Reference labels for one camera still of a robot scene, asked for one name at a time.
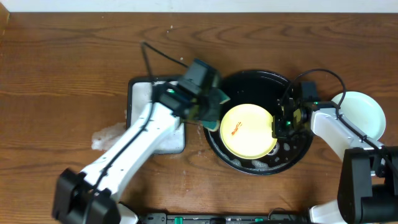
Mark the green yellow sponge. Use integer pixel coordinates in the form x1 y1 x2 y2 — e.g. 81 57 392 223
200 88 230 132

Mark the yellow plate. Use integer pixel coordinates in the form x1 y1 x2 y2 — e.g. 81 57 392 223
220 104 277 159

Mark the pale green plate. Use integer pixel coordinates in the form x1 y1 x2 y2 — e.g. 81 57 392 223
341 91 386 140

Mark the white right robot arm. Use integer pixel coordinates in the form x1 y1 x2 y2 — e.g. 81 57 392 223
272 96 397 223

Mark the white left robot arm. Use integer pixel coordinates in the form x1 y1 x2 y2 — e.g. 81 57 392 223
52 79 229 224

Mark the round black tray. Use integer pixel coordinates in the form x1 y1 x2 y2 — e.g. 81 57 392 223
204 70 313 175

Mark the black rectangular soapy tray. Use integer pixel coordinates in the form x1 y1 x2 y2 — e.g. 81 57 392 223
126 77 186 154

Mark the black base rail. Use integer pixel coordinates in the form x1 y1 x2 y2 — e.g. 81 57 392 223
137 208 311 224

